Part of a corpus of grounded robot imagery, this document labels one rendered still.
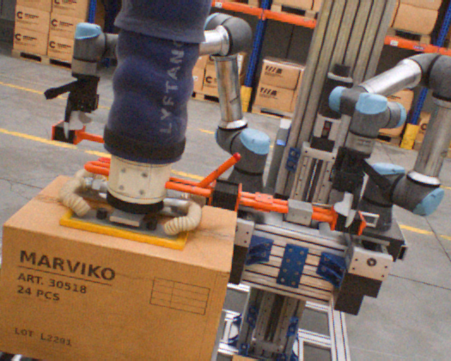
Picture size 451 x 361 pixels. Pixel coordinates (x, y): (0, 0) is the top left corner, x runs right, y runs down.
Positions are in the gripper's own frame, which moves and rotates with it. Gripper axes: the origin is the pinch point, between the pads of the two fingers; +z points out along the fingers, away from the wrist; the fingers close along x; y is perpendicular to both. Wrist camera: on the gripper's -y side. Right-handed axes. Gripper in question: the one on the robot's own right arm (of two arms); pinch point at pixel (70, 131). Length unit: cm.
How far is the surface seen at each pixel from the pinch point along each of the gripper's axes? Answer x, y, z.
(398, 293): 165, 192, 120
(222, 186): -25, 53, -2
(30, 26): 710, -314, 73
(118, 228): -39.1, 28.3, 10.6
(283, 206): -29, 71, -2
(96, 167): -28.4, 17.7, -1.0
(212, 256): -40, 55, 12
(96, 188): -28.1, 18.4, 5.6
